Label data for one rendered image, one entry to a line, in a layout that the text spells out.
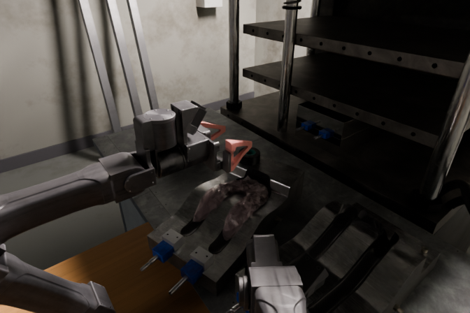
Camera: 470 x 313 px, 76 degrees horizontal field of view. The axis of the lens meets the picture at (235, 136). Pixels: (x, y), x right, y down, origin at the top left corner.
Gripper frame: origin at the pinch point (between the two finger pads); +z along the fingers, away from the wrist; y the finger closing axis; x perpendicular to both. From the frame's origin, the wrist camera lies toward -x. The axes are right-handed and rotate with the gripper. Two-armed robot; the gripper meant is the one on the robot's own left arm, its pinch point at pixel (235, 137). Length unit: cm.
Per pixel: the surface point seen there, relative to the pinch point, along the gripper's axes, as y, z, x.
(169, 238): 10.9, -13.7, 31.8
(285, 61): 51, 71, 2
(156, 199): 38, -6, 40
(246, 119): 74, 67, 40
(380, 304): -34.8, 13.7, 30.9
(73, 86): 253, 10, 56
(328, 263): -21.1, 13.8, 30.9
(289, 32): 50, 71, -11
